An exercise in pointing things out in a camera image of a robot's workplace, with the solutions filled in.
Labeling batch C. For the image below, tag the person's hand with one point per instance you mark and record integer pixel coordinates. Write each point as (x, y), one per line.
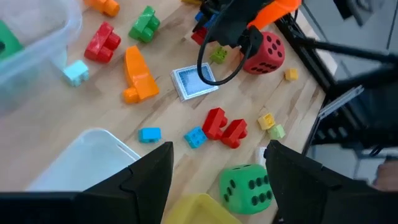
(387, 175)

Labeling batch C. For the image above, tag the white plastic bin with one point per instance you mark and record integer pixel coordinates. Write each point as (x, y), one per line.
(84, 158)

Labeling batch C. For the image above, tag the red big building block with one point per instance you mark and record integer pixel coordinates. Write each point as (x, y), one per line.
(214, 123)
(101, 43)
(234, 133)

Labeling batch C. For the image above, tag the orange curved building block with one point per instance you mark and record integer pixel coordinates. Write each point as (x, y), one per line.
(138, 74)

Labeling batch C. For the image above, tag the yellow small brick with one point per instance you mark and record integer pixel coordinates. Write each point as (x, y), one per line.
(266, 121)
(291, 74)

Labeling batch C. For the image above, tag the orange playing card deck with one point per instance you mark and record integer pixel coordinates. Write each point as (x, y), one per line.
(260, 155)

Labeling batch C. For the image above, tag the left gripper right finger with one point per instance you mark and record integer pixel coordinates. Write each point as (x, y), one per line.
(304, 196)

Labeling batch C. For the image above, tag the lime green small brick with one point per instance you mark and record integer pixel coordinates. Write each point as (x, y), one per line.
(218, 55)

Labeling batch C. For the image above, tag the orange pumpkin bucket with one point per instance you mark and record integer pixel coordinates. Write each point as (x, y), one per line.
(273, 12)

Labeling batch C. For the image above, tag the clear plastic container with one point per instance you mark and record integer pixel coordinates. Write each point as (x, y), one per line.
(62, 31)

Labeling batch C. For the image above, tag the pink die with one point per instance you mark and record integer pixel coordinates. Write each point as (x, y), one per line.
(267, 60)

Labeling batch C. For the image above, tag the pale cyan building block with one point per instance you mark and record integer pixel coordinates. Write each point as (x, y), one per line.
(76, 73)

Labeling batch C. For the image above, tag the yellow translucent tray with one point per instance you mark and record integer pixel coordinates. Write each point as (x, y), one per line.
(199, 211)

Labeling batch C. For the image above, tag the light green small brick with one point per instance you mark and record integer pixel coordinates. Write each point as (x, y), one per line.
(276, 132)

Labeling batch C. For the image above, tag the green big building block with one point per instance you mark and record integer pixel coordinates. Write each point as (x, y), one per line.
(144, 25)

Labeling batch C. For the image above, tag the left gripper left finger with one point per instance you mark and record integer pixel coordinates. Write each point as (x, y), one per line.
(140, 193)

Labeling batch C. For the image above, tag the blue small studded brick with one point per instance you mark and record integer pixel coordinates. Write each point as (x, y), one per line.
(195, 137)

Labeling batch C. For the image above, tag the green foam die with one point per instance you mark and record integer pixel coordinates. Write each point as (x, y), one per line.
(9, 40)
(242, 174)

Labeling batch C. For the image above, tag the blue playing card deck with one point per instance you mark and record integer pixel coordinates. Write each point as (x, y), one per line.
(189, 84)

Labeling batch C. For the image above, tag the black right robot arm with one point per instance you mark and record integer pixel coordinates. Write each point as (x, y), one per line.
(367, 102)

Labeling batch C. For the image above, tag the orange big building block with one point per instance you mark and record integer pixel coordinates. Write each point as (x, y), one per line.
(105, 6)

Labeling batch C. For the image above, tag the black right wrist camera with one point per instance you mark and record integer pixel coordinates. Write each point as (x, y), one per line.
(253, 40)

